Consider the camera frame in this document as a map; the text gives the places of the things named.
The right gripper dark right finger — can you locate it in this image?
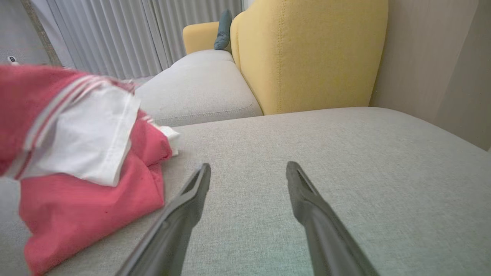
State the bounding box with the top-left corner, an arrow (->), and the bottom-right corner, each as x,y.
285,161 -> 380,276

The red white basketball jersey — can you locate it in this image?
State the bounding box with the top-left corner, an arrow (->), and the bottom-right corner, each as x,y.
0,63 -> 180,276

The yellow sofa backrest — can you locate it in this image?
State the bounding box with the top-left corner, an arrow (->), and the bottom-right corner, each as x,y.
229,0 -> 389,115

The grey pleated curtain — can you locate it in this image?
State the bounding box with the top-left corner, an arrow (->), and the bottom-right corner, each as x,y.
30,0 -> 244,80

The small grey sofa seat cushion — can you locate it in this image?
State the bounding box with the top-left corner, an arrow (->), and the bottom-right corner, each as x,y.
134,49 -> 264,128

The teal throw pillow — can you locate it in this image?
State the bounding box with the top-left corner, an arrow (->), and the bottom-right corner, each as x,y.
213,8 -> 233,51

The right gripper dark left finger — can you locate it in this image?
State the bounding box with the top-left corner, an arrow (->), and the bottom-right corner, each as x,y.
115,163 -> 212,276

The yellow sofa armrest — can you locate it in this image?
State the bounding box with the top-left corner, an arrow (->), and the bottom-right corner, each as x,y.
182,21 -> 233,55

